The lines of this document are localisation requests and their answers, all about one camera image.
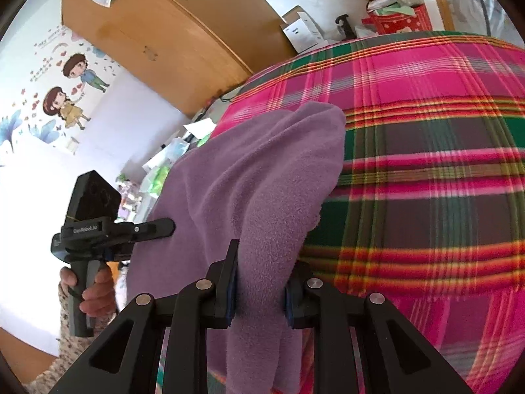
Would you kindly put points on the pink plaid blanket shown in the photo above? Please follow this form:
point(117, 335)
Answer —
point(430, 152)

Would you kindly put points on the green tissue box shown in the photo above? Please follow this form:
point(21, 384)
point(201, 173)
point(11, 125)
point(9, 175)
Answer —
point(156, 178)

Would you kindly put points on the white tissue box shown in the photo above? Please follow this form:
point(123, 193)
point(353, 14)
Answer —
point(199, 128)

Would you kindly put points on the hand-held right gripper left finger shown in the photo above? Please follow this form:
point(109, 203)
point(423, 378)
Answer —
point(231, 295)

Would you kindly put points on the red box on floor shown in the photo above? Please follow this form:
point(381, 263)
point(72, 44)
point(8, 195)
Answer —
point(400, 22)

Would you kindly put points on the clear plastic door sheet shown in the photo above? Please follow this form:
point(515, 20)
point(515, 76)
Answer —
point(467, 4)

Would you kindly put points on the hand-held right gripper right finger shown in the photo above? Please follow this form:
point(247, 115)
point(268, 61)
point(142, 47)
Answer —
point(289, 305)

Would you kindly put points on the person's left hand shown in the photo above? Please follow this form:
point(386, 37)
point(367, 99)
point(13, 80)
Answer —
point(100, 295)

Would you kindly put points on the wooden wardrobe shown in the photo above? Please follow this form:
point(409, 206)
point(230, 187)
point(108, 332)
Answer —
point(164, 37)

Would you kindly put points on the black rod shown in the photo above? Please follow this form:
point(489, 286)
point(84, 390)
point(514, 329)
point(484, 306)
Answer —
point(484, 0)

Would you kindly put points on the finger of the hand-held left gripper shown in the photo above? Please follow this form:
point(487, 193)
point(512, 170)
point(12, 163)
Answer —
point(154, 230)

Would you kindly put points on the printed folding table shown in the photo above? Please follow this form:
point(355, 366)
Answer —
point(135, 197)

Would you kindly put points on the white cardboard box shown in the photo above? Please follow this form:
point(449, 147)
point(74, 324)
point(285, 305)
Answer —
point(303, 30)

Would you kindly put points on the cartoon wall sticker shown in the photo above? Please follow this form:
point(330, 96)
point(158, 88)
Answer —
point(61, 90)

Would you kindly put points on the person's left forearm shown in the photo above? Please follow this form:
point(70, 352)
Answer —
point(71, 357)

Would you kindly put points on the purple fleece pants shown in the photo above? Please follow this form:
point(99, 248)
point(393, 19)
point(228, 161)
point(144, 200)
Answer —
point(246, 180)

